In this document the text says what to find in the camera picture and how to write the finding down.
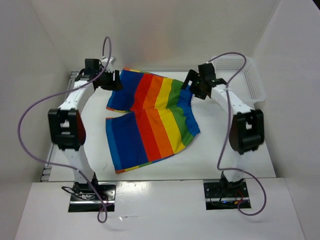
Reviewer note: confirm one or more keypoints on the rainbow striped shorts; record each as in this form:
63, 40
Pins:
157, 120

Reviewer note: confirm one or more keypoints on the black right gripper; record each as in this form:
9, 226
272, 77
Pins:
192, 76

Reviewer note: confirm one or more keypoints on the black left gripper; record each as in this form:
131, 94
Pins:
116, 84

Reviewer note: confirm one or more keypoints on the white plastic basket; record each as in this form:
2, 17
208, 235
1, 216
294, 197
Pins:
244, 77

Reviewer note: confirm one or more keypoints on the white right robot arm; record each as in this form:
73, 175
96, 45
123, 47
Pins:
245, 125

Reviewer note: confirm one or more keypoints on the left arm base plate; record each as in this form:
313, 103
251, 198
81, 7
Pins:
83, 198

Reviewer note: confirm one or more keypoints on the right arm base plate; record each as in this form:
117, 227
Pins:
217, 198

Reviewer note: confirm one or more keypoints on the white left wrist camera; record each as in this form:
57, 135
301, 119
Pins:
108, 64

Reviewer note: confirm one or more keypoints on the aluminium table edge rail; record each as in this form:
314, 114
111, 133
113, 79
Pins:
55, 118

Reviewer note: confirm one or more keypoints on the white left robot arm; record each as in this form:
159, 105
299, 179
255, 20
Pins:
66, 127

